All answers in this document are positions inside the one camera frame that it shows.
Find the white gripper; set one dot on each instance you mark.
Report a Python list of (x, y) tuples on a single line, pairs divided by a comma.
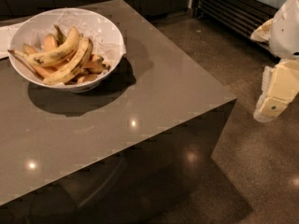
[(286, 32)]

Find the long yellow banana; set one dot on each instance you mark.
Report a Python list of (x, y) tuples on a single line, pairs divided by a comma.
[(69, 71)]

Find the white bowl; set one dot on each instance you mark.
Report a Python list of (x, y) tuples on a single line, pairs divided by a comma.
[(22, 36)]

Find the white paper bowl liner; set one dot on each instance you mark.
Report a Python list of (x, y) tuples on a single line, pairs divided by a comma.
[(105, 35)]

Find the small banana right side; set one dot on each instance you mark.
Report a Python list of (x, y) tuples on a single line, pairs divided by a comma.
[(92, 69)]

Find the orange banana upright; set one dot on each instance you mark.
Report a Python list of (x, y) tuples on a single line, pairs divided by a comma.
[(50, 42)]

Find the top spotted yellow banana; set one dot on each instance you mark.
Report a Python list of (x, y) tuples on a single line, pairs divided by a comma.
[(49, 58)]

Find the orange banana left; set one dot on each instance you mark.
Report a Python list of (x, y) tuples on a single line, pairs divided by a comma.
[(18, 61)]

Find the black metal vent grille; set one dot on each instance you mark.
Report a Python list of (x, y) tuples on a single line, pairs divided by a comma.
[(242, 16)]

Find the white cloth on table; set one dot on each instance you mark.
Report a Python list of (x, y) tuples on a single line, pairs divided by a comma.
[(6, 33)]

